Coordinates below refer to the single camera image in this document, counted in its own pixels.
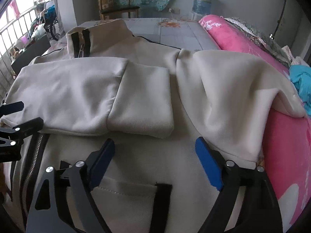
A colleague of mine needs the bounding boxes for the turquoise cartoon blanket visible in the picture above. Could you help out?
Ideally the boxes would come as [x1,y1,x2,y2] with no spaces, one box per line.
[289,65,311,116]

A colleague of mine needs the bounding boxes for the black low cabinet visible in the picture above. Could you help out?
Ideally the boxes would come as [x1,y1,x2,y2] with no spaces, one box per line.
[11,34,51,75]

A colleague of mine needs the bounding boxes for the blue water jug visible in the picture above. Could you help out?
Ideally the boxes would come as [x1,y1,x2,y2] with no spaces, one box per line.
[191,0,212,15]

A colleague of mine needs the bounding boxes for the pink floral fleece blanket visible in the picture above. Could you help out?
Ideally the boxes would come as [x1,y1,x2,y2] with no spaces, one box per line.
[199,15,310,232]

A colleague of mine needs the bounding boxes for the grey knitted blanket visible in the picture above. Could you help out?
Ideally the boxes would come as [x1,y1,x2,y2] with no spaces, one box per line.
[225,17,301,68]

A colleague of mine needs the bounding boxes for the floral grey bed sheet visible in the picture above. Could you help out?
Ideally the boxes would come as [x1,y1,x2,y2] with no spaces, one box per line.
[42,18,219,66]

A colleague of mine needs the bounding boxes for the beige zip jacket black trim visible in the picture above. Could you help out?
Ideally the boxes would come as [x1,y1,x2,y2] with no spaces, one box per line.
[1,30,306,232]

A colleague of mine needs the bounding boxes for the wooden chair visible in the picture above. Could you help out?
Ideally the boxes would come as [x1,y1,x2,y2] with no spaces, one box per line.
[98,0,140,21]

